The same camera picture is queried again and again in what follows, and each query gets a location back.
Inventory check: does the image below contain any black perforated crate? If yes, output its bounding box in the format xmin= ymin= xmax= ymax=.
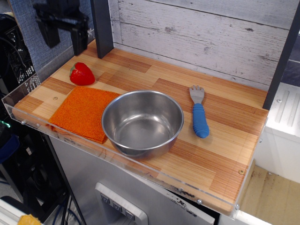
xmin=0 ymin=14 xmax=41 ymax=93

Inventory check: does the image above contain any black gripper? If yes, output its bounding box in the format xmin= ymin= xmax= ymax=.
xmin=33 ymin=0 xmax=89 ymax=56

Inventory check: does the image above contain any dark grey right post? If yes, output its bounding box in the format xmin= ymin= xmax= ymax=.
xmin=262 ymin=1 xmax=300 ymax=110

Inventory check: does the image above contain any white ribbed box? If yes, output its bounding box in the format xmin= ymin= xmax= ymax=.
xmin=266 ymin=83 xmax=300 ymax=138

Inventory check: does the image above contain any grey button panel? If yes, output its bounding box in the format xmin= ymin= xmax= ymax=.
xmin=95 ymin=182 xmax=148 ymax=225

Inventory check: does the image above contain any stainless steel pot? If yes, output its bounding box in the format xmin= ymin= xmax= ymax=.
xmin=102 ymin=90 xmax=184 ymax=158

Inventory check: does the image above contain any clear acrylic table guard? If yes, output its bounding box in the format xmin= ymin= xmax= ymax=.
xmin=4 ymin=42 xmax=268 ymax=225

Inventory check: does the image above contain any red toy strawberry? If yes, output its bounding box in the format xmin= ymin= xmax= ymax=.
xmin=69 ymin=62 xmax=95 ymax=86

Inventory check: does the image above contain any blue handled metal fork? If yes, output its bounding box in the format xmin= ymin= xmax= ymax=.
xmin=189 ymin=85 xmax=210 ymax=138

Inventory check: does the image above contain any orange knitted cloth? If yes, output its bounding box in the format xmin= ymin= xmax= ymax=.
xmin=48 ymin=86 xmax=119 ymax=144

